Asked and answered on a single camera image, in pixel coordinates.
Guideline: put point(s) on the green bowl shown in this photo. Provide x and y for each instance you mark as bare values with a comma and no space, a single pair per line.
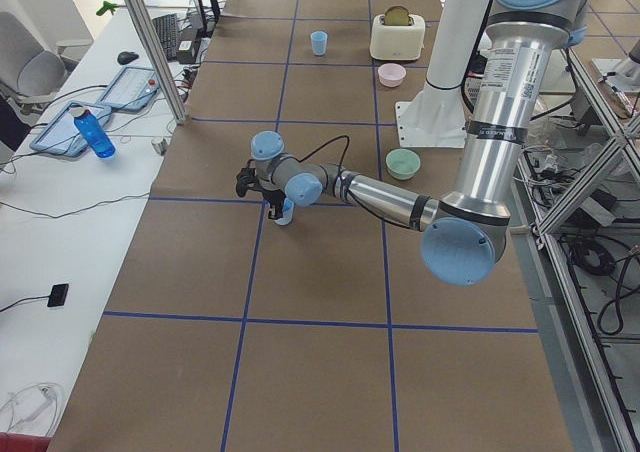
402,164

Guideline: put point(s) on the black keyboard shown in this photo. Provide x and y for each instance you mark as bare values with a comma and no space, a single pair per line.
167,31

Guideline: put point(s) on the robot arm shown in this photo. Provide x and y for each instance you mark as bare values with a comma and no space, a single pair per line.
467,126

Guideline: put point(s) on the blue water bottle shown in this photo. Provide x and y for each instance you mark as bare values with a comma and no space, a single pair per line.
92,132

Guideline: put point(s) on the small black box device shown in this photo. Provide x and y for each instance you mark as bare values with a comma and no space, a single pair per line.
58,295

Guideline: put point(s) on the teach pendant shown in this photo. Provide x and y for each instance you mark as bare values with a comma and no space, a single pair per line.
60,137
131,89

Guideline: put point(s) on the pink bowl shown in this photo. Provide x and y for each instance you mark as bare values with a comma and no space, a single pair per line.
391,75

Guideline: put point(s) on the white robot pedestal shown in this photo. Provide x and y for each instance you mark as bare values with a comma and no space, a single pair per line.
436,116

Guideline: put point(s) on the light blue cup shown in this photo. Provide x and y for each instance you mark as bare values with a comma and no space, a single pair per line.
319,40
287,213

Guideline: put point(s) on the toast slice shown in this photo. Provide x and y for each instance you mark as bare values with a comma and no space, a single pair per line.
397,15

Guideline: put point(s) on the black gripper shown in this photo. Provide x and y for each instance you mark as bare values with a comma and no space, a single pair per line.
272,196

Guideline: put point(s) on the cream toaster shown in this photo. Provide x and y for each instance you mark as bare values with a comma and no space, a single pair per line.
397,43

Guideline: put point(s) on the aluminium frame post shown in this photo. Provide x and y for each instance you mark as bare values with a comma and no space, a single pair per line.
150,41

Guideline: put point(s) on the grey office chair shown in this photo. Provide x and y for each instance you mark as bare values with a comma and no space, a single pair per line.
31,74

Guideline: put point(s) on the teach pendant near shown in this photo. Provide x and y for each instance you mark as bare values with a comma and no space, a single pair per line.
60,137

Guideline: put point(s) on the teach pendant far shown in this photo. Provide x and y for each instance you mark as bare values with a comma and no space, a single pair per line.
131,89

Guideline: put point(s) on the black computer mouse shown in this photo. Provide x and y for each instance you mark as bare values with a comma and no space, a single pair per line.
126,57

